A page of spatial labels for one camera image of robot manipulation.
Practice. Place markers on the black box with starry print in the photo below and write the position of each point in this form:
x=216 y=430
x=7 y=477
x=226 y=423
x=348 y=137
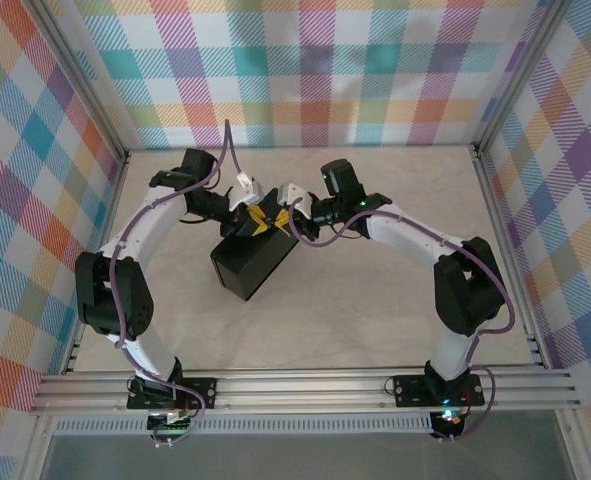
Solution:
x=250 y=265

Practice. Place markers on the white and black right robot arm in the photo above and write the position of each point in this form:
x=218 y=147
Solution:
x=410 y=232

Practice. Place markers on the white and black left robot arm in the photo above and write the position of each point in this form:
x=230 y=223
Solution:
x=145 y=225

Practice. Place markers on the aluminium side rail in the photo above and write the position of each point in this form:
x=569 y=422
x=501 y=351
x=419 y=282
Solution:
x=111 y=205
x=510 y=250

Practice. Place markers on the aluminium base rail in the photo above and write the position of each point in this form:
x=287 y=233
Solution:
x=300 y=390

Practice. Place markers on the aluminium frame post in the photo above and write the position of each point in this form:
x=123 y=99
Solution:
x=82 y=75
x=517 y=75

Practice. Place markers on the aluminium frame leg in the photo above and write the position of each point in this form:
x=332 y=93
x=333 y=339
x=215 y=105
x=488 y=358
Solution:
x=37 y=450
x=577 y=450

